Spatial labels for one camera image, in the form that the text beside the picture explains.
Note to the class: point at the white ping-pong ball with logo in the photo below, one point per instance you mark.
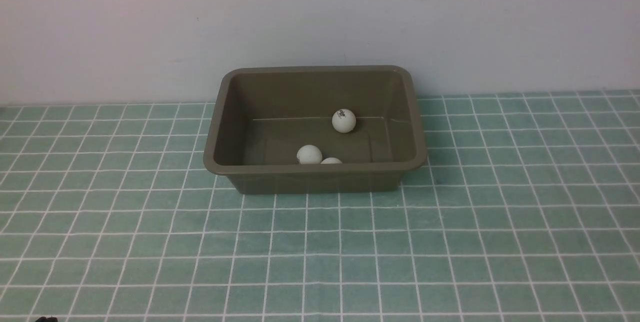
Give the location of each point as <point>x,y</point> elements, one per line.
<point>309,154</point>

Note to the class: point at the plain white ping-pong ball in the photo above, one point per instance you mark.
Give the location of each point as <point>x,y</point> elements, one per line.
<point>331,160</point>

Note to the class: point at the white ping-pong ball front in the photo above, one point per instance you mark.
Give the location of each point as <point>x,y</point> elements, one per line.
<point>344,120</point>

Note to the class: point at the olive green plastic bin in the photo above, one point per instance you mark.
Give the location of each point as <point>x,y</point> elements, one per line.
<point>263,115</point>

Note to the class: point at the green checkered tablecloth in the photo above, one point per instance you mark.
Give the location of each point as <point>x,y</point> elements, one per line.
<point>526,210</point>

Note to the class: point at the small black object at edge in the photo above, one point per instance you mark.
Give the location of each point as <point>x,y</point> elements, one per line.
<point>47,319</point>

